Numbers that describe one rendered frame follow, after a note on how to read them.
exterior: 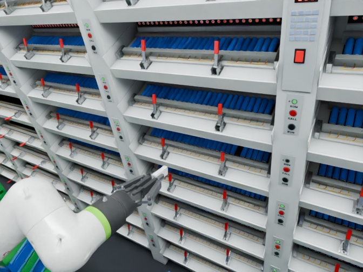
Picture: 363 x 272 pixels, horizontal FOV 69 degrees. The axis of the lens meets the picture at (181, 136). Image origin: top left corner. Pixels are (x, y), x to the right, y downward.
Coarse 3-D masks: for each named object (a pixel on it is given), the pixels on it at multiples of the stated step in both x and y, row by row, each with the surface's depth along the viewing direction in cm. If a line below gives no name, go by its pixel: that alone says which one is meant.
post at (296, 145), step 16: (288, 0) 57; (320, 32) 58; (320, 48) 59; (320, 64) 61; (304, 96) 67; (304, 112) 69; (304, 128) 71; (288, 144) 76; (304, 144) 74; (272, 160) 82; (304, 160) 76; (272, 176) 86; (272, 192) 89; (288, 192) 86; (272, 208) 93; (288, 208) 89; (272, 224) 97; (288, 224) 93; (272, 240) 102; (288, 240) 98; (272, 256) 108; (288, 256) 102
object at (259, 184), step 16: (144, 128) 123; (160, 144) 118; (160, 160) 112; (176, 160) 110; (192, 160) 107; (224, 160) 103; (208, 176) 103; (240, 176) 96; (256, 176) 95; (256, 192) 95
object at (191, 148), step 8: (144, 136) 120; (152, 136) 119; (176, 144) 112; (184, 144) 110; (200, 152) 106; (208, 152) 104; (216, 152) 103; (232, 160) 100; (240, 160) 98; (248, 160) 97; (264, 168) 94
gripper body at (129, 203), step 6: (114, 192) 72; (120, 192) 70; (120, 198) 68; (126, 198) 69; (132, 198) 72; (138, 198) 72; (120, 204) 67; (126, 204) 68; (132, 204) 70; (126, 210) 68; (132, 210) 70; (126, 216) 68
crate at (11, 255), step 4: (24, 240) 138; (20, 244) 135; (16, 248) 133; (12, 252) 131; (16, 252) 133; (8, 256) 128; (12, 256) 130; (4, 260) 126; (8, 260) 128; (0, 264) 127; (4, 264) 126
